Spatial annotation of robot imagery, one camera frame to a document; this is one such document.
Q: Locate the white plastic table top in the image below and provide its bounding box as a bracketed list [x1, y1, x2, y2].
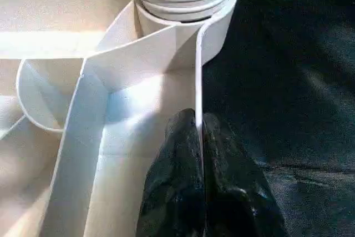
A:
[0, 0, 239, 237]

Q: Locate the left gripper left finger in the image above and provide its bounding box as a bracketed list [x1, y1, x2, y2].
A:
[137, 108, 207, 237]

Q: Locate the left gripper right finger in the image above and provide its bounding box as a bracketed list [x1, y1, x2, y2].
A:
[202, 112, 287, 237]

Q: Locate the black mat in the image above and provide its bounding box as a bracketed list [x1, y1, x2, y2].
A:
[0, 0, 355, 237]

